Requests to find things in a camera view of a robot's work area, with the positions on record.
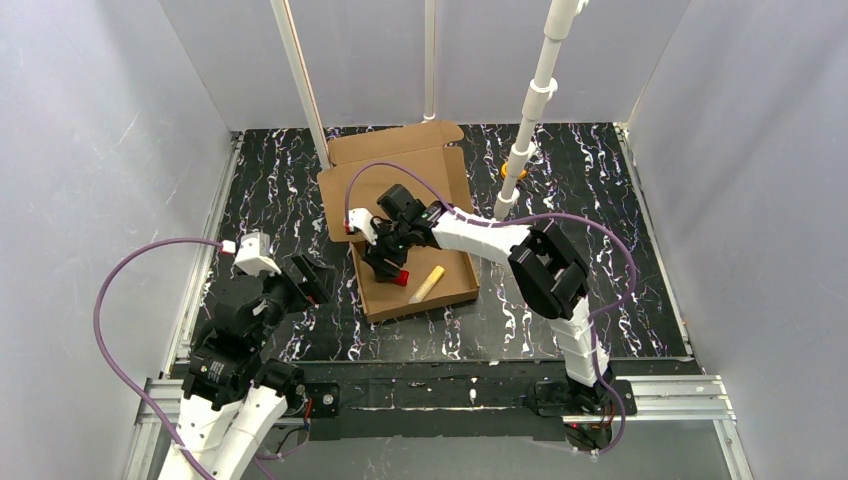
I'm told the red black small bottle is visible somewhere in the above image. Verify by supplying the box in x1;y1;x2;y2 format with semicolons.
390;269;409;287

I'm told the cream cylindrical stick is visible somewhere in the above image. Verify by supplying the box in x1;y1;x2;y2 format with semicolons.
408;265;445;304

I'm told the brown cardboard box sheet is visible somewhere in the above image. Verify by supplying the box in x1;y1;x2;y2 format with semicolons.
317;121;480;323

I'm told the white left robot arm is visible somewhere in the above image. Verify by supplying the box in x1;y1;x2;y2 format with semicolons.
159;253;336;479

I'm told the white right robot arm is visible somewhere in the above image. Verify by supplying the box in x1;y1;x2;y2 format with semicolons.
345;184;609;387

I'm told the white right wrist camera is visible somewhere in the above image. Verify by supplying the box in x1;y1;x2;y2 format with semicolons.
344;208;378;245

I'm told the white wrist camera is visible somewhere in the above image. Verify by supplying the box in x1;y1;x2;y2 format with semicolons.
234;232;282;277
344;208;378;245

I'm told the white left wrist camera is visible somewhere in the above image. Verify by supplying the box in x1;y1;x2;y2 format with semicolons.
234;232;282;277

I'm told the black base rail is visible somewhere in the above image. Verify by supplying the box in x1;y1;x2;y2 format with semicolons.
298;360;614;441

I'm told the white wooden corner post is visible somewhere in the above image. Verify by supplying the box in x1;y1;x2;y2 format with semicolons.
270;0;332;170

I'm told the white PVC pipe frame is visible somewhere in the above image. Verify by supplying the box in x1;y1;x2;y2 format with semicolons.
422;0;587;220

